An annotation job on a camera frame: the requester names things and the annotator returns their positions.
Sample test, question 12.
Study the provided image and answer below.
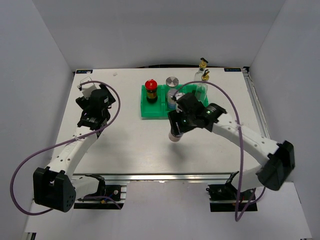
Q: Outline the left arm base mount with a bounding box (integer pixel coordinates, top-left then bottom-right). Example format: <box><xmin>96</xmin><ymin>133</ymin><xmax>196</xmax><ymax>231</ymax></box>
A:
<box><xmin>71</xmin><ymin>174</ymin><xmax>128</xmax><ymax>210</ymax></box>

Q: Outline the clear glass cruet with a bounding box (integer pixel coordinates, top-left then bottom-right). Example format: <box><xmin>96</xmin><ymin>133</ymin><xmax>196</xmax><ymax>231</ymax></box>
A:
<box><xmin>194</xmin><ymin>69</ymin><xmax>210</xmax><ymax>103</ymax></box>

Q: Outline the red-lid dark sauce jar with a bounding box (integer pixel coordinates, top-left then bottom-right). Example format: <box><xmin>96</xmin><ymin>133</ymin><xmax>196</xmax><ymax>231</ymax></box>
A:
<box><xmin>144</xmin><ymin>79</ymin><xmax>158</xmax><ymax>103</ymax></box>

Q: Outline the blue-label white shaker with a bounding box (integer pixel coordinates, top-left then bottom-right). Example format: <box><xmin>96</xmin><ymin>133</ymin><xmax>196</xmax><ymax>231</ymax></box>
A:
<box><xmin>166</xmin><ymin>88</ymin><xmax>177</xmax><ymax>111</ymax></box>

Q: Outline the silver-lid white powder jar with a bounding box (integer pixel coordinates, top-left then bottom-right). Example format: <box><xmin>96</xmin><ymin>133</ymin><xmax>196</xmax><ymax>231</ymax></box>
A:
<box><xmin>165</xmin><ymin>76</ymin><xmax>179</xmax><ymax>90</ymax></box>

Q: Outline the green three-compartment tray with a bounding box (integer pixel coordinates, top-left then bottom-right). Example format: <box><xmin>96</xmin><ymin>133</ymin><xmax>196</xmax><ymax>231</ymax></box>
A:
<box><xmin>140</xmin><ymin>83</ymin><xmax>197</xmax><ymax>119</ymax></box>

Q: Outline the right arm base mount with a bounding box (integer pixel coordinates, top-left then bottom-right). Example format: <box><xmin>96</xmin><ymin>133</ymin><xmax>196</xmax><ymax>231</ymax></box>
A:
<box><xmin>206</xmin><ymin>171</ymin><xmax>258</xmax><ymax>213</ymax></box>

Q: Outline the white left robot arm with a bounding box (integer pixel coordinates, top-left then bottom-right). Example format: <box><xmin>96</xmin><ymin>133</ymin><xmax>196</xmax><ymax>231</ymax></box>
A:
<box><xmin>33</xmin><ymin>81</ymin><xmax>120</xmax><ymax>213</ymax></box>

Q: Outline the red-label lid small jar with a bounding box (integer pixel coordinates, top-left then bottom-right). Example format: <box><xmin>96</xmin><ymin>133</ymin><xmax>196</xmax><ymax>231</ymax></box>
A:
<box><xmin>168</xmin><ymin>131</ymin><xmax>184</xmax><ymax>143</ymax></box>

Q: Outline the glass cruet with dark spice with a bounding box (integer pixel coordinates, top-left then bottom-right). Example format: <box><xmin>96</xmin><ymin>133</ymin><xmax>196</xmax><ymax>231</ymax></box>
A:
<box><xmin>193</xmin><ymin>57</ymin><xmax>208</xmax><ymax>81</ymax></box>

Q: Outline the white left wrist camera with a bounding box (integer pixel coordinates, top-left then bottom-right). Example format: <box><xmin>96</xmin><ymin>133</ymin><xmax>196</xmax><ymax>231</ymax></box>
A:
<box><xmin>77</xmin><ymin>77</ymin><xmax>98</xmax><ymax>100</ymax></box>

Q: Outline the right blue table sticker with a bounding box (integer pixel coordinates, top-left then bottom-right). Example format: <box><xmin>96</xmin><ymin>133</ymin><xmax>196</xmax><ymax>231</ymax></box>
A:
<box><xmin>224</xmin><ymin>67</ymin><xmax>242</xmax><ymax>73</ymax></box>

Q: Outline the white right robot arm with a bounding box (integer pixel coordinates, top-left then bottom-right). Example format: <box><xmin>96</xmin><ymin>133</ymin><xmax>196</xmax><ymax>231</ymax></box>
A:
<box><xmin>168</xmin><ymin>93</ymin><xmax>295</xmax><ymax>200</ymax></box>

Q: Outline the aluminium side rail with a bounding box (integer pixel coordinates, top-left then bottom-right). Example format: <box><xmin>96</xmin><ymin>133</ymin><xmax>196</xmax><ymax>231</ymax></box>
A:
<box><xmin>241</xmin><ymin>66</ymin><xmax>270</xmax><ymax>138</ymax></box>

